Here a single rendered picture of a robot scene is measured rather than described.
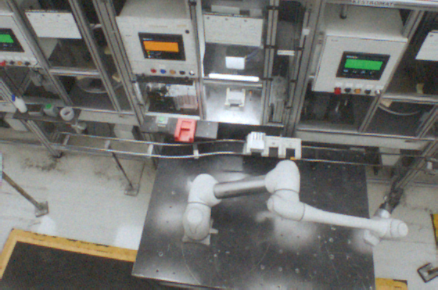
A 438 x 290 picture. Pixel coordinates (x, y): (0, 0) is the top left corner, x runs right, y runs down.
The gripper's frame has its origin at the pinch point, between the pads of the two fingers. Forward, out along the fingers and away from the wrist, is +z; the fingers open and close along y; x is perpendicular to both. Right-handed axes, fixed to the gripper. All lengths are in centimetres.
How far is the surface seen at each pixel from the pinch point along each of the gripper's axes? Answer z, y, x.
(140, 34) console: -32, -144, -92
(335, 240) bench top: -41, 20, -30
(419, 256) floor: 4, 118, -12
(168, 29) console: -22, -139, -79
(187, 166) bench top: -55, -42, -123
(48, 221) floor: -157, -45, -233
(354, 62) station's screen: 23, -76, -14
